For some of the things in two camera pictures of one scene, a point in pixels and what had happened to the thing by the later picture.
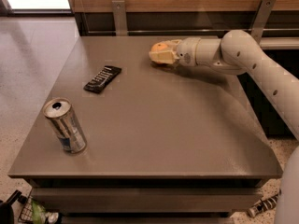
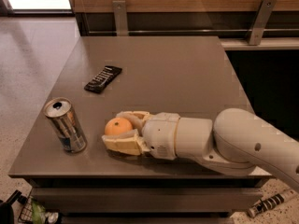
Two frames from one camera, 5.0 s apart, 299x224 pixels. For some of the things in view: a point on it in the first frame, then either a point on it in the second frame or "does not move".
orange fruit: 159,47 → 118,125
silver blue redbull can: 65,124 does not move
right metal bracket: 265,7 does not move
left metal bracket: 120,18 does not move
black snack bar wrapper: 106,76 does not move
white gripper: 186,53 → 160,134
